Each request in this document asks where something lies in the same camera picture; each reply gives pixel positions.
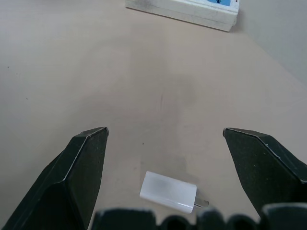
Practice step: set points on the white plug adapter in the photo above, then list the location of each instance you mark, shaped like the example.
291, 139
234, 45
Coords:
168, 191

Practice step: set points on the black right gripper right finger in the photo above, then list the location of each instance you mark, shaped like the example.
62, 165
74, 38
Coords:
261, 172

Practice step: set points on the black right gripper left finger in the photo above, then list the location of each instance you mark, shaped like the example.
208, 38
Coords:
72, 182

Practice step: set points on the white power strip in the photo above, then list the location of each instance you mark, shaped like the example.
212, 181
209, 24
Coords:
187, 12

